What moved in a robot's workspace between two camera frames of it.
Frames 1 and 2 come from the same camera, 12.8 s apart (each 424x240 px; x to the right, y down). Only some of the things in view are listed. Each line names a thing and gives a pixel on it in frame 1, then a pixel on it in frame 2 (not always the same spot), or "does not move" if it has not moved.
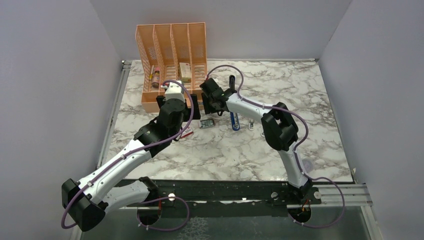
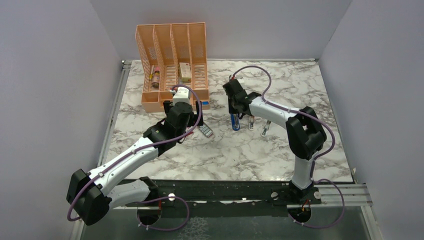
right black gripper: (207, 109) → (231, 110)
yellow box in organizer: (185, 68) does not move
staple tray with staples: (206, 123) → (206, 130)
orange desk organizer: (168, 52) does not move
